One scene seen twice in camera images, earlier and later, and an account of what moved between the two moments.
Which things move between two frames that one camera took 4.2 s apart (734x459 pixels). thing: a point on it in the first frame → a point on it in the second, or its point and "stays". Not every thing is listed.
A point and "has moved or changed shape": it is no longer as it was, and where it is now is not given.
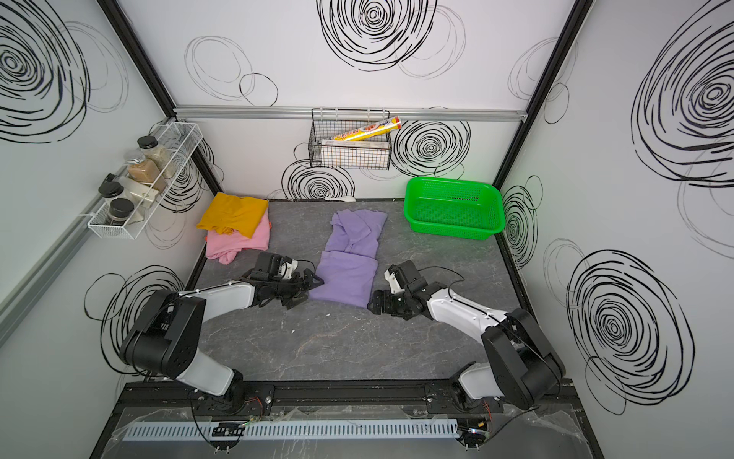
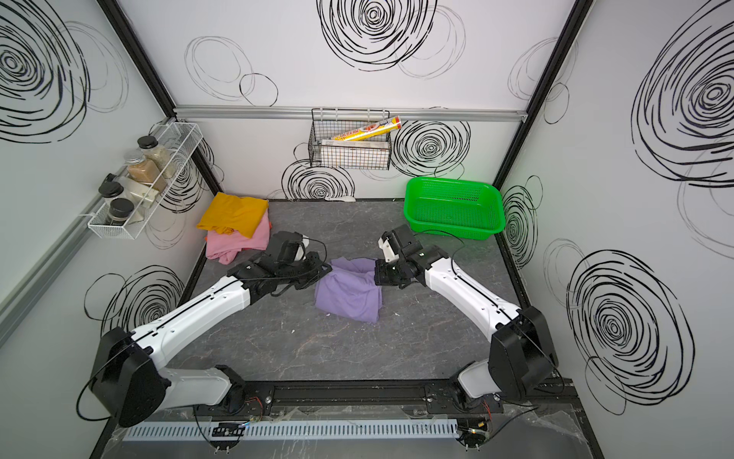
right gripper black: x=384 y=303 → x=380 y=273
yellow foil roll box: x=376 y=129 stays
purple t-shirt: x=347 y=269 has moved or changed shape
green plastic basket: x=453 y=208 stays
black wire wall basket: x=350 y=138 stays
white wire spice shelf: x=130 y=202 stays
